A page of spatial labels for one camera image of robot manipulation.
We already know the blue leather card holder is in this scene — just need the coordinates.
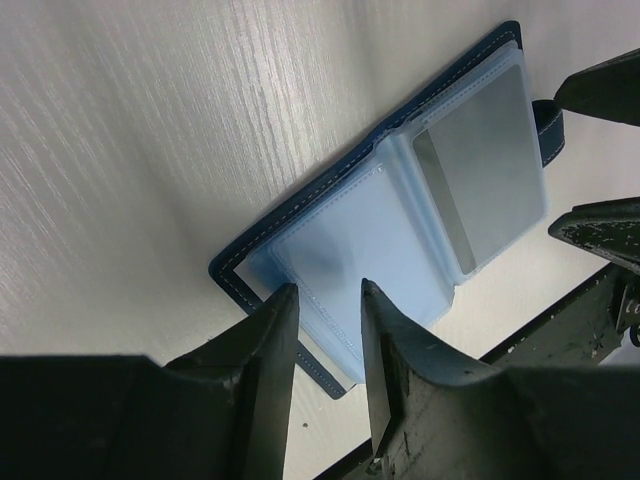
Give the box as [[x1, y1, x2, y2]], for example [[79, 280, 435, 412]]
[[208, 20, 565, 399]]

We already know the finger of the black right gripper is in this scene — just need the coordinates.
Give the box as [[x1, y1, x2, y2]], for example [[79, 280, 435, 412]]
[[554, 49, 640, 125], [548, 197, 640, 275]]

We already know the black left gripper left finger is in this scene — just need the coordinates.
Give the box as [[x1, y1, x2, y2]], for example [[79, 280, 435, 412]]
[[1, 284, 299, 479]]

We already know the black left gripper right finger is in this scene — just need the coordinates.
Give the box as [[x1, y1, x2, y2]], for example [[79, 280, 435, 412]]
[[361, 280, 639, 479]]

